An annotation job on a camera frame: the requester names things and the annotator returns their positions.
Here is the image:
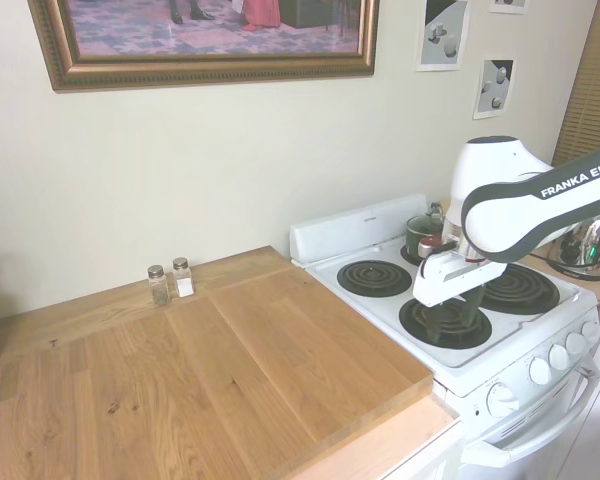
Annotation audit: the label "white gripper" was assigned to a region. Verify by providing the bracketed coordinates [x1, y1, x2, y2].
[412, 249, 506, 345]

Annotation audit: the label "large black coil burner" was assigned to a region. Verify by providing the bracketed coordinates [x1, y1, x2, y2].
[472, 261, 561, 316]

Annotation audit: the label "dark green saucepan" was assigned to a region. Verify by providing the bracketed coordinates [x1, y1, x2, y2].
[405, 214, 449, 252]

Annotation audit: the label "white electric stove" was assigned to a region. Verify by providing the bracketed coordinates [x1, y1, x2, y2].
[289, 193, 600, 480]

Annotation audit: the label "shiny silver kettle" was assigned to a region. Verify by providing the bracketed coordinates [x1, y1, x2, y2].
[544, 209, 600, 282]

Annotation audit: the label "small grey shapes poster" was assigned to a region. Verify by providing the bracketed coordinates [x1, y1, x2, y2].
[473, 58, 515, 120]

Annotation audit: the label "large wooden butcher block slab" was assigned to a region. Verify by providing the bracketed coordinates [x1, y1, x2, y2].
[0, 244, 435, 480]

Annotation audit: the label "wooden window blind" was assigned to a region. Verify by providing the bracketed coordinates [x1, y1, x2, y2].
[552, 0, 600, 169]

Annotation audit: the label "glass salt shaker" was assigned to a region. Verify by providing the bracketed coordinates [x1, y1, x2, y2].
[172, 257, 195, 299]

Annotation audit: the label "large grey shapes poster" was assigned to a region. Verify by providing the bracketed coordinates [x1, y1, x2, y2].
[415, 0, 470, 72]

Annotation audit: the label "glass pepper shaker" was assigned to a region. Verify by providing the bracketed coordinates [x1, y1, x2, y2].
[147, 265, 170, 307]

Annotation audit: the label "gold framed painting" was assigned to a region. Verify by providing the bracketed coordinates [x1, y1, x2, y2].
[27, 0, 381, 92]

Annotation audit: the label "white oven door handle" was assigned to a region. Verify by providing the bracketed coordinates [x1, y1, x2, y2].
[494, 359, 600, 459]

